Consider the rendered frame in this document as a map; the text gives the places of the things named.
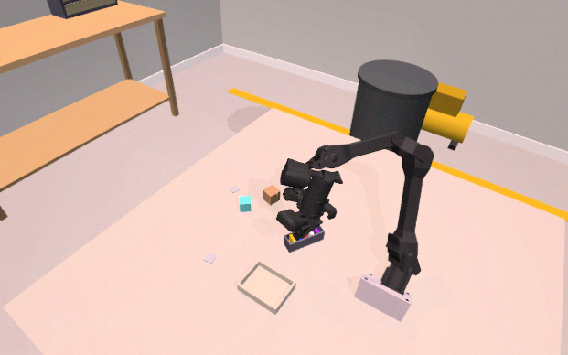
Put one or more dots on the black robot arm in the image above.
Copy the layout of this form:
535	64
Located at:
416	162

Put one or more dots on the teal cube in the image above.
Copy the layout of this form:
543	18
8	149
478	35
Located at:
245	204

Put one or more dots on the orange cube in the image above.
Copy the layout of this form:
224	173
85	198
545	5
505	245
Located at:
271	194

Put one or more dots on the beige shallow tray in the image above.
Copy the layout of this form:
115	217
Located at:
266	286

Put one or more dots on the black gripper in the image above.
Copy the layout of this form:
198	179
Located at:
308	217

